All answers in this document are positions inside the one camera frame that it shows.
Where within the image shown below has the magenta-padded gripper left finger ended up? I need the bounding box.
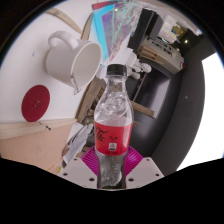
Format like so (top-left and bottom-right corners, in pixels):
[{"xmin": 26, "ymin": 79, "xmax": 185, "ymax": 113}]
[{"xmin": 58, "ymin": 145, "xmax": 101, "ymax": 189}]

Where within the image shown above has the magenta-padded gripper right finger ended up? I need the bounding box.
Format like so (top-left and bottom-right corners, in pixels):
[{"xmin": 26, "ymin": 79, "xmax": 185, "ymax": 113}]
[{"xmin": 124, "ymin": 145, "xmax": 165, "ymax": 189}]

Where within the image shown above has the clear red-label drink bottle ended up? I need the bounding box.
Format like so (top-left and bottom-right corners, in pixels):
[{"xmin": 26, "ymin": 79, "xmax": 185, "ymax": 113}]
[{"xmin": 93, "ymin": 64, "xmax": 134, "ymax": 190}]

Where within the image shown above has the grey newspaper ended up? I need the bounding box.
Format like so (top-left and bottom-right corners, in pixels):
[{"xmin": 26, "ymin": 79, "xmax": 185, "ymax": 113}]
[{"xmin": 61, "ymin": 123, "xmax": 94, "ymax": 168}]

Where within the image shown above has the flat round red coaster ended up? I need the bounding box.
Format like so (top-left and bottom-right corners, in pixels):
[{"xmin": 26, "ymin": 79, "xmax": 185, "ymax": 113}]
[{"xmin": 21, "ymin": 84, "xmax": 51, "ymax": 123}]

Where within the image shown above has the long ceiling light panel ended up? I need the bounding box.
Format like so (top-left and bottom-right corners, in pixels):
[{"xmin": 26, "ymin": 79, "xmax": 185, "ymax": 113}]
[{"xmin": 176, "ymin": 51, "xmax": 224, "ymax": 171}]

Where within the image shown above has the white plaster bust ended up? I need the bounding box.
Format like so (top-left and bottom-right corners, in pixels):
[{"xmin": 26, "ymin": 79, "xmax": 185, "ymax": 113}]
[
  {"xmin": 131, "ymin": 69, "xmax": 141, "ymax": 80},
  {"xmin": 139, "ymin": 63, "xmax": 153, "ymax": 75}
]

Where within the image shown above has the white ceramic mug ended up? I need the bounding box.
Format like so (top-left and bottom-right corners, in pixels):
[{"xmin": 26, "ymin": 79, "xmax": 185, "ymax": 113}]
[{"xmin": 45, "ymin": 30, "xmax": 103, "ymax": 91}]

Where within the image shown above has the black flat box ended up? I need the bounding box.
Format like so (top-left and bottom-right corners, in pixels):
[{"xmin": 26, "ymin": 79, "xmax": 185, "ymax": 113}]
[{"xmin": 127, "ymin": 8, "xmax": 164, "ymax": 53}]

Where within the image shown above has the colourful iridescent art print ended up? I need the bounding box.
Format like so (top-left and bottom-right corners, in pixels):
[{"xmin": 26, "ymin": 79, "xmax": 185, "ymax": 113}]
[{"xmin": 91, "ymin": 0, "xmax": 143, "ymax": 63}]

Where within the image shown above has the black wall screen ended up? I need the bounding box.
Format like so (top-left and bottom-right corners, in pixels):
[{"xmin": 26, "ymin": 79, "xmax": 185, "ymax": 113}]
[{"xmin": 132, "ymin": 64, "xmax": 184, "ymax": 116}]

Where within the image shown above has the wooden-handled paintbrush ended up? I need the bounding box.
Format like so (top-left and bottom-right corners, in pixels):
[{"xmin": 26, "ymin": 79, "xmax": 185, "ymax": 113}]
[{"xmin": 44, "ymin": 7, "xmax": 83, "ymax": 35}]

